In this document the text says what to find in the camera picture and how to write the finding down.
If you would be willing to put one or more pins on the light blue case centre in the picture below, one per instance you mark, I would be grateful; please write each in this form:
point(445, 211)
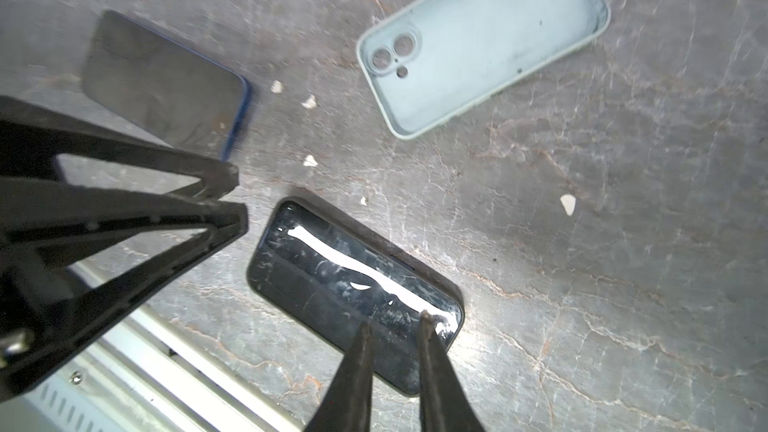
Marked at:
point(436, 59)

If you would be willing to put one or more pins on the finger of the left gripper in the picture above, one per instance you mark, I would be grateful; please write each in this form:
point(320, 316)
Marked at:
point(48, 314)
point(32, 137)

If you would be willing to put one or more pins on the black phone case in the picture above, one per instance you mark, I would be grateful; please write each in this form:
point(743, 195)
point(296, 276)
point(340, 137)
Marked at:
point(331, 274)

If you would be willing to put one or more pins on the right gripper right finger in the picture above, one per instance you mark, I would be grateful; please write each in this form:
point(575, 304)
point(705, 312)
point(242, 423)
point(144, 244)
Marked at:
point(443, 404)

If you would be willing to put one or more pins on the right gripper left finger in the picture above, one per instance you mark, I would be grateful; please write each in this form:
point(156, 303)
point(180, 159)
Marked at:
point(347, 403)

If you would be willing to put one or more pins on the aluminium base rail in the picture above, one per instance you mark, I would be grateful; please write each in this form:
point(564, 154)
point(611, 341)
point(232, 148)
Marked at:
point(144, 375)

